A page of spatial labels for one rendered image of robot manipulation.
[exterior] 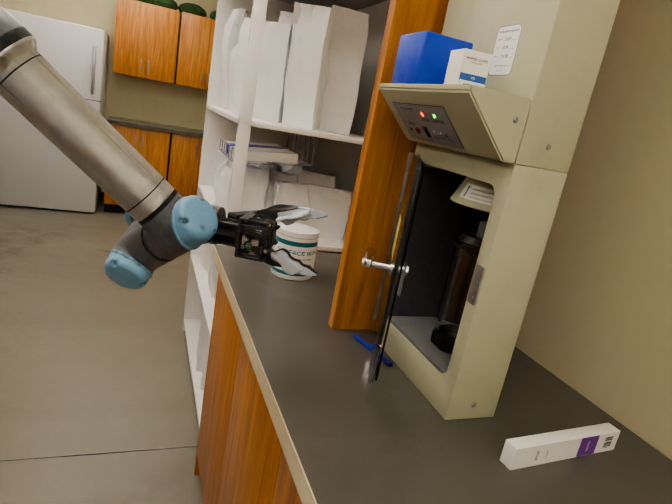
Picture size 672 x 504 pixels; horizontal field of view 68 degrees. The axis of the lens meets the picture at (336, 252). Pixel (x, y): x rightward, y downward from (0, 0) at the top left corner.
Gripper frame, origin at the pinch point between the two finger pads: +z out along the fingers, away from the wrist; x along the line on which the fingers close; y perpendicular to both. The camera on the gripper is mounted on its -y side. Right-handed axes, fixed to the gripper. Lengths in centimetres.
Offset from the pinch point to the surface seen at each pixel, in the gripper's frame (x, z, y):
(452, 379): -18.1, 28.6, 6.2
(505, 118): 27.4, 25.3, 8.8
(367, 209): 4.0, 6.9, -23.3
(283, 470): -39.0, 2.2, 13.9
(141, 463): -120, -61, -69
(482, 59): 35.9, 20.8, 2.0
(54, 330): -120, -155, -150
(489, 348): -11.4, 33.8, 4.6
